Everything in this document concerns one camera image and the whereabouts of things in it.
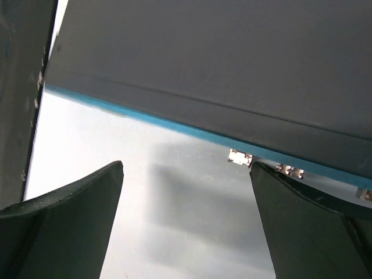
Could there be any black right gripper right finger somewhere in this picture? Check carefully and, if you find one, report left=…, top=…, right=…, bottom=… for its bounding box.
left=250, top=162, right=371, bottom=279

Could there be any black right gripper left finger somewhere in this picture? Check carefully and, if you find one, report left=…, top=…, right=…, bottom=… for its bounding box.
left=1, top=160, right=123, bottom=278

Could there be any dark network switch box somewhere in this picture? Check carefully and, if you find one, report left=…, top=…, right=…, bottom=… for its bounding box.
left=46, top=1, right=371, bottom=188

